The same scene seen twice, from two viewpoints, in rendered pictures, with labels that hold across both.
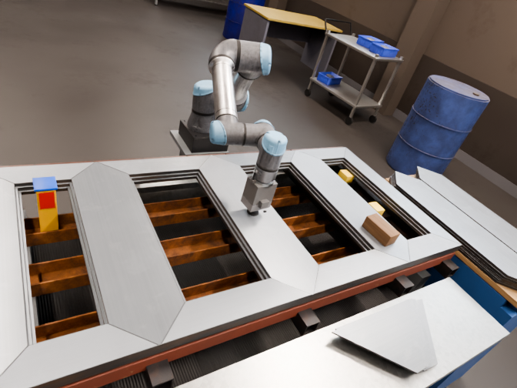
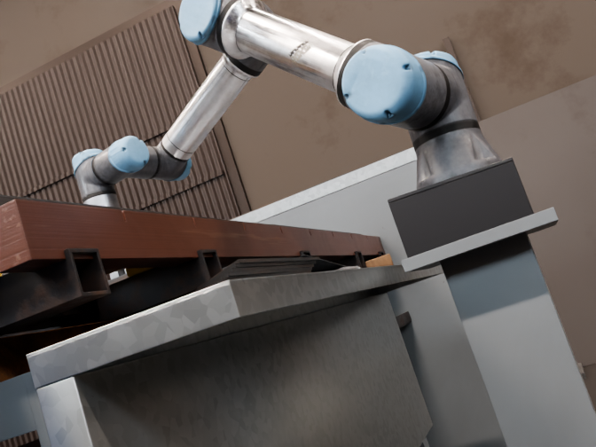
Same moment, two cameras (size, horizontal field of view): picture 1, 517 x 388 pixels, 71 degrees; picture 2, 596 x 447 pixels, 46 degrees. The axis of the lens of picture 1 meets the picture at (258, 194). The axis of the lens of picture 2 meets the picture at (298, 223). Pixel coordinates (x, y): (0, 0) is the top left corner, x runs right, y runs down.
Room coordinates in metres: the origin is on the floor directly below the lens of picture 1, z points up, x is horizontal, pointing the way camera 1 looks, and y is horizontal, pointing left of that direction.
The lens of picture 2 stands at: (2.52, -0.51, 0.62)
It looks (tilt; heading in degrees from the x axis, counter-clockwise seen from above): 8 degrees up; 146
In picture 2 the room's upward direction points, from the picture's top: 19 degrees counter-clockwise
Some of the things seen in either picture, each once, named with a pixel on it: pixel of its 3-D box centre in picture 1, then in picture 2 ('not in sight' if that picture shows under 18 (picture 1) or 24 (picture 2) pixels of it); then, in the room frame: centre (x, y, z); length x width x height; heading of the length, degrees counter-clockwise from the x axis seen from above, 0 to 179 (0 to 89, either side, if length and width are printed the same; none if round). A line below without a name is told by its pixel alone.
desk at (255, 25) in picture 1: (287, 41); not in sight; (6.14, 0.29, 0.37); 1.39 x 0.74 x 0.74; 129
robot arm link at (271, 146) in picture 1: (271, 150); (94, 176); (1.03, 0.00, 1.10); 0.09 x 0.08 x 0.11; 22
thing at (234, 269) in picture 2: not in sight; (232, 289); (1.75, -0.12, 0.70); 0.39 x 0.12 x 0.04; 130
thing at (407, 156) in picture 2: not in sight; (299, 215); (0.40, 0.92, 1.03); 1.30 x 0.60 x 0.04; 40
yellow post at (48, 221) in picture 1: (48, 211); not in sight; (0.80, 0.61, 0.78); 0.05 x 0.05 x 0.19; 40
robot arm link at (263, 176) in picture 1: (265, 172); (103, 209); (1.02, 0.00, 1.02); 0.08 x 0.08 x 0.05
